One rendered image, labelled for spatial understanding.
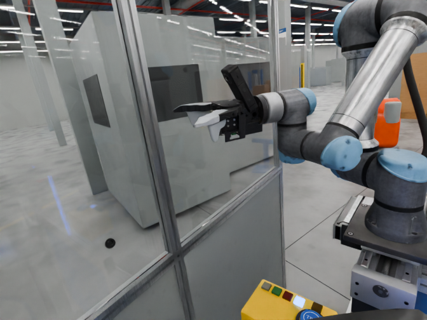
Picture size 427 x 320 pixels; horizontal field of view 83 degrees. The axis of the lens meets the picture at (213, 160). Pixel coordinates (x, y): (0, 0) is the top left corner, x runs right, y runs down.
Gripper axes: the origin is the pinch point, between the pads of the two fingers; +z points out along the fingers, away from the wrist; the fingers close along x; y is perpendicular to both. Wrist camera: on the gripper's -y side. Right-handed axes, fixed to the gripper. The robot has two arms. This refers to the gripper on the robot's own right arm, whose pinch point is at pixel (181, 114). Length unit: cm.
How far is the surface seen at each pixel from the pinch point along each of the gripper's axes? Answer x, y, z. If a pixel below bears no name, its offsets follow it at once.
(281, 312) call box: -26.7, 35.2, -8.1
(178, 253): 10.3, 48.7, 4.1
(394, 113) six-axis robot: 137, 80, -317
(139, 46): 19.2, -14.0, 3.5
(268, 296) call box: -22.5, 35.7, -8.0
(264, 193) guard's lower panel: 41, 60, -51
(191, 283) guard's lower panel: 10, 65, 1
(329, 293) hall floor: 25, 151, -98
